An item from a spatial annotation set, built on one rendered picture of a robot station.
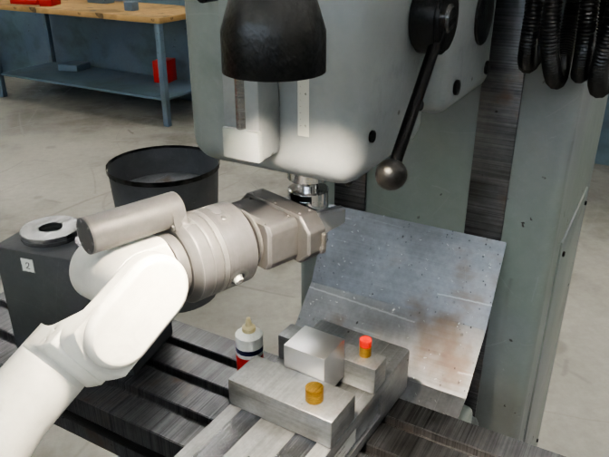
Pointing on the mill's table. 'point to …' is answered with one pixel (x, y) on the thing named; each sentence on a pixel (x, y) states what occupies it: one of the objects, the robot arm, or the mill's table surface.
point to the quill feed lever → (391, 173)
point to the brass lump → (314, 393)
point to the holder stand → (46, 278)
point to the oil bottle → (248, 343)
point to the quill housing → (321, 91)
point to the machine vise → (223, 441)
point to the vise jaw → (291, 401)
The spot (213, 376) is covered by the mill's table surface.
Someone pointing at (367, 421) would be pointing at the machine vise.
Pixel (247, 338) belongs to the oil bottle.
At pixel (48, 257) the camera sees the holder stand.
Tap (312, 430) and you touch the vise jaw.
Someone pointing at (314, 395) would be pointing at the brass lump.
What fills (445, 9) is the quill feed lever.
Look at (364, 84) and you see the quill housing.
